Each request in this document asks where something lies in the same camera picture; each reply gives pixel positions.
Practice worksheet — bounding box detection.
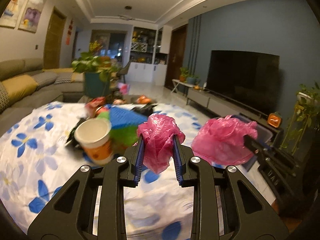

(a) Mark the grey tv cabinet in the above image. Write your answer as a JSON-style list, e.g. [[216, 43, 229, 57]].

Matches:
[[187, 88, 284, 145]]

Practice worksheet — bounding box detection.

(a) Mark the checkered cushion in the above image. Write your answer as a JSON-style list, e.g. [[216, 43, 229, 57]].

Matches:
[[32, 72, 58, 90]]

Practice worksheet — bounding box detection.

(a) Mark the plate of oranges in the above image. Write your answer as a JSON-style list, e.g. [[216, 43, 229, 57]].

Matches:
[[135, 95, 157, 105]]

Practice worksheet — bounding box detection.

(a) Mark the sailboat painting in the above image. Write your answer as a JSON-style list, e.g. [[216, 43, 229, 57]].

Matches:
[[0, 0, 26, 28]]

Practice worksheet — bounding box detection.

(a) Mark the red snack packet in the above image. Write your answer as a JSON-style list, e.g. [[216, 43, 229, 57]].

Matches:
[[85, 97, 110, 119]]

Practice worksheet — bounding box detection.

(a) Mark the black wrapper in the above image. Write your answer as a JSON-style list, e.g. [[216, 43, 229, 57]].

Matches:
[[65, 118, 86, 148]]

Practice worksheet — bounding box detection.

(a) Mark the dark wooden door right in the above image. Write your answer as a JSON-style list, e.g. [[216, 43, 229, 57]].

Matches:
[[164, 24, 188, 89]]

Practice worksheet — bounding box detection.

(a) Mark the large black television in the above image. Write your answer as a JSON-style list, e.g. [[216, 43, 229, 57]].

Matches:
[[206, 50, 283, 115]]

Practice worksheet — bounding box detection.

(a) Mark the white display cabinet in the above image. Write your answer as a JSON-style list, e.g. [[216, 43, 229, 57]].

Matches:
[[124, 25, 172, 86]]

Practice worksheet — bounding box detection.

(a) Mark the teal potted green plant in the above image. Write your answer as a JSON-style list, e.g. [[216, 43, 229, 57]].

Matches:
[[71, 51, 117, 98]]

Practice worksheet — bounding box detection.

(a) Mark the purple plastic bin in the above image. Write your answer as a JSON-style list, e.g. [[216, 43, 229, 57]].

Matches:
[[232, 115, 273, 172]]

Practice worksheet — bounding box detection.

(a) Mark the purple abstract painting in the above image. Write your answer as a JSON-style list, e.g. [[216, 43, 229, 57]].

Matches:
[[19, 0, 46, 33]]

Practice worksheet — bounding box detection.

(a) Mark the grey sectional sofa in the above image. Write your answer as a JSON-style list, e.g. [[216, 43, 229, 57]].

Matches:
[[1, 58, 84, 135]]

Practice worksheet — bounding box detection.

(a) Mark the small white side table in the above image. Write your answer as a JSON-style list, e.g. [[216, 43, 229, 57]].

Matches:
[[171, 79, 196, 97]]

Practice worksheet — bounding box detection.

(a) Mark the yellow cushion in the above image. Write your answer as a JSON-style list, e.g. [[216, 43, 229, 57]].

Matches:
[[2, 75, 37, 106]]

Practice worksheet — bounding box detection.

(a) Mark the pink plastic bag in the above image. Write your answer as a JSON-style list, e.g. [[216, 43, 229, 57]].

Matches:
[[191, 115, 258, 166], [137, 114, 185, 174]]

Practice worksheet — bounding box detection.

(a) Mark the tall plant on gold stand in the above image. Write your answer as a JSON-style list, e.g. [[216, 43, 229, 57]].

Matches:
[[280, 81, 319, 155]]

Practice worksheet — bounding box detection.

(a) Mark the orange white paper cup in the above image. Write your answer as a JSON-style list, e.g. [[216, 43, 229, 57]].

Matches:
[[75, 118, 113, 165]]

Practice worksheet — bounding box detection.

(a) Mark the orange retro radio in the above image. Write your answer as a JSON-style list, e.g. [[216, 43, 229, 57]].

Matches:
[[267, 113, 282, 128]]

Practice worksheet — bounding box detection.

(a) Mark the wooden door left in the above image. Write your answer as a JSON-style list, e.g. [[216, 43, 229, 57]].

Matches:
[[43, 7, 66, 69]]

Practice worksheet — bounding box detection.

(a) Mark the pink gift bag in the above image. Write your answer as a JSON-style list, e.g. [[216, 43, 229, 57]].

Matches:
[[118, 82, 130, 95]]

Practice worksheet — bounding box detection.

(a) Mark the black plastic bag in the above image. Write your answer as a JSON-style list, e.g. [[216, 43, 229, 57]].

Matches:
[[132, 103, 157, 117]]

